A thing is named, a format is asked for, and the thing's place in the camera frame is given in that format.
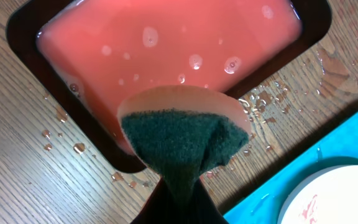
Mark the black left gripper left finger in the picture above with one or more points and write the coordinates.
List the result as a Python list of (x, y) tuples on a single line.
[(159, 208)]

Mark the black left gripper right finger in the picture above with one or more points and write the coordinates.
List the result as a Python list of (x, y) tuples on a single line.
[(201, 209)]

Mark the green and orange sponge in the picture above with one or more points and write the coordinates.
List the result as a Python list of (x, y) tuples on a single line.
[(182, 131)]

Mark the white plate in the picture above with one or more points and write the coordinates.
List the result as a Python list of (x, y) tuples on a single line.
[(327, 196)]

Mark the red water tray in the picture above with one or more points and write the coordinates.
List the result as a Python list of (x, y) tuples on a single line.
[(90, 55)]

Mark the blue plastic tray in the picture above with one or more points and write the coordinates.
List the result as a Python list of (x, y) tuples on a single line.
[(339, 147)]

